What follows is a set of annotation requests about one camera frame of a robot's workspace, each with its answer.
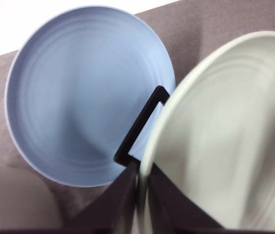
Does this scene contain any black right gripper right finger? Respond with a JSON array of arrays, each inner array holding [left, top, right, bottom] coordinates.
[[148, 163, 275, 234]]

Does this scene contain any green plate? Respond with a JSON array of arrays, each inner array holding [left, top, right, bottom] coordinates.
[[137, 31, 275, 234]]

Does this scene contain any black plate rack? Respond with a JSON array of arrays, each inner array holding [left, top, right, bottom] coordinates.
[[114, 85, 170, 166]]

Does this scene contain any blue plate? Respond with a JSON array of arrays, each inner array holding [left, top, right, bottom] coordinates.
[[5, 6, 175, 187]]

